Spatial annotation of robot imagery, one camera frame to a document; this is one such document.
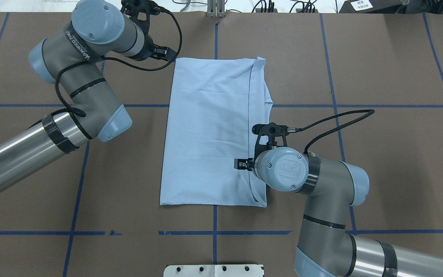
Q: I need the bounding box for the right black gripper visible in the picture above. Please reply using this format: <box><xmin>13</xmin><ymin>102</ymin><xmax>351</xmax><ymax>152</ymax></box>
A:
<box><xmin>234</xmin><ymin>122</ymin><xmax>288</xmax><ymax>177</ymax></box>

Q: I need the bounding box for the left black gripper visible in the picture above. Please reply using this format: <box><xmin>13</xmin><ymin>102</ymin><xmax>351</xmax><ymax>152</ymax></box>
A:
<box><xmin>121</xmin><ymin>0</ymin><xmax>178</xmax><ymax>63</ymax></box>

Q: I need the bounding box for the light blue t-shirt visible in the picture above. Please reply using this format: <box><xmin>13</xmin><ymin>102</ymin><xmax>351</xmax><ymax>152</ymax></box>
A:
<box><xmin>159</xmin><ymin>57</ymin><xmax>273</xmax><ymax>207</ymax></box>

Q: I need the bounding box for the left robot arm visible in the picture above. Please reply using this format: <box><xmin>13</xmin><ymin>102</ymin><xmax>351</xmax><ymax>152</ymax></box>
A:
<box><xmin>0</xmin><ymin>0</ymin><xmax>183</xmax><ymax>193</ymax></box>

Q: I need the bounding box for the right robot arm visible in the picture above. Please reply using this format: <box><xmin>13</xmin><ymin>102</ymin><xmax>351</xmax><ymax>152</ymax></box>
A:
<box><xmin>234</xmin><ymin>123</ymin><xmax>443</xmax><ymax>277</ymax></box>

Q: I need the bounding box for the aluminium frame post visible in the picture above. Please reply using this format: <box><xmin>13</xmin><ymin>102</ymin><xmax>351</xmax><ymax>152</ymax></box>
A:
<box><xmin>207</xmin><ymin>0</ymin><xmax>226</xmax><ymax>18</ymax></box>

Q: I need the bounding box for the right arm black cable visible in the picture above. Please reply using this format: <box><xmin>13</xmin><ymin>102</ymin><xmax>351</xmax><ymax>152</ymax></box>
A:
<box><xmin>286</xmin><ymin>109</ymin><xmax>376</xmax><ymax>154</ymax></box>

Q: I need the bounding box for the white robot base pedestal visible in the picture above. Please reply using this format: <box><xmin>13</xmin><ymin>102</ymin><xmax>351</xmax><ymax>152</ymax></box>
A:
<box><xmin>163</xmin><ymin>264</ymin><xmax>265</xmax><ymax>277</ymax></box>

